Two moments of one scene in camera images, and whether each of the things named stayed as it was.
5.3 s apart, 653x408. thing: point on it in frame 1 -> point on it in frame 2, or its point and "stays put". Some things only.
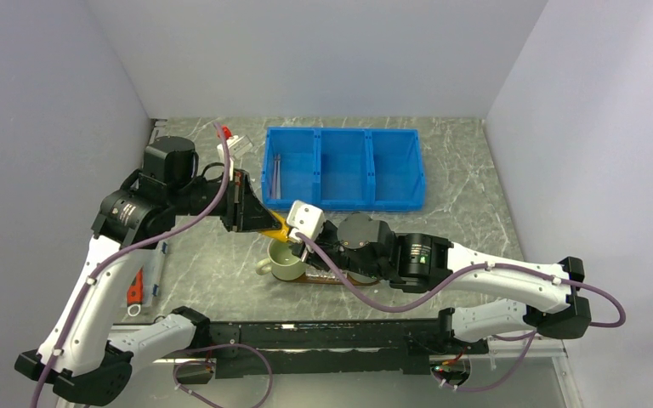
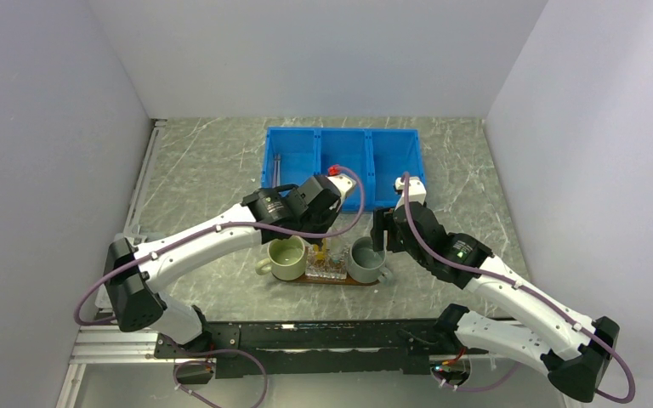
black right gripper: (313, 255) -> (377, 231)
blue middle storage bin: (344, 169) stays put
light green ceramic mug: (283, 263) stays put
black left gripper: (244, 212) -> (330, 215)
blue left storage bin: (299, 150) stays put
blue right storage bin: (394, 169) stays put
